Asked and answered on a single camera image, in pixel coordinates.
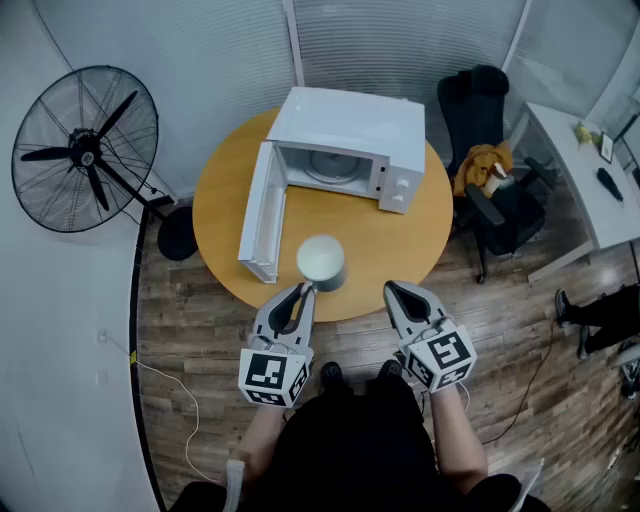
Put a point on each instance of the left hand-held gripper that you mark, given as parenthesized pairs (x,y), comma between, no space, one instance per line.
(270,372)

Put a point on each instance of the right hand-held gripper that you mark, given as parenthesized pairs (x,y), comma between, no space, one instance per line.
(440,355)

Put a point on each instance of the white cup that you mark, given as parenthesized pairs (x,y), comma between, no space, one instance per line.
(320,260)

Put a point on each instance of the white microwave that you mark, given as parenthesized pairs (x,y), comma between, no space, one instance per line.
(350,120)

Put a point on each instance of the person's right forearm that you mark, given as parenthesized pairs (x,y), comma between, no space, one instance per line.
(457,440)

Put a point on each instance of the person's left forearm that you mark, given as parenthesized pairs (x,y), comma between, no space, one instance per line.
(260,440)

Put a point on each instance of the person's right black shoe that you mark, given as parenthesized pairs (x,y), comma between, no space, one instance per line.
(390,371)

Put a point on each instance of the person's black shoe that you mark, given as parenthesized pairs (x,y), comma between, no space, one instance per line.
(331,377)
(390,371)

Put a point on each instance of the person's left black shoe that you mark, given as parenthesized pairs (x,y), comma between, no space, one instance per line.
(331,377)

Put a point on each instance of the person's black clothing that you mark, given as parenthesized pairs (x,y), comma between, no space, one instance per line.
(350,450)

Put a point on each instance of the takeaway drink container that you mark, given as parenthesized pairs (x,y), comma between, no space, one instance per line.
(494,183)

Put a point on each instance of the black office chair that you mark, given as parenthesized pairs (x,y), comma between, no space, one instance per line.
(475,110)

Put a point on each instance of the white desk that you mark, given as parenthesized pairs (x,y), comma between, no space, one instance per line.
(575,165)

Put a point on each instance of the black folded umbrella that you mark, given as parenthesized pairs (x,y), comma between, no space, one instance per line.
(610,182)

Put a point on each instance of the black standing fan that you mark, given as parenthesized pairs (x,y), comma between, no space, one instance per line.
(85,150)

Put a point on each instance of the white wall socket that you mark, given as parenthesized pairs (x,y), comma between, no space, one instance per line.
(102,335)
(102,377)

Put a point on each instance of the small picture frame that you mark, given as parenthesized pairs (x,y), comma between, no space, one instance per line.
(606,147)

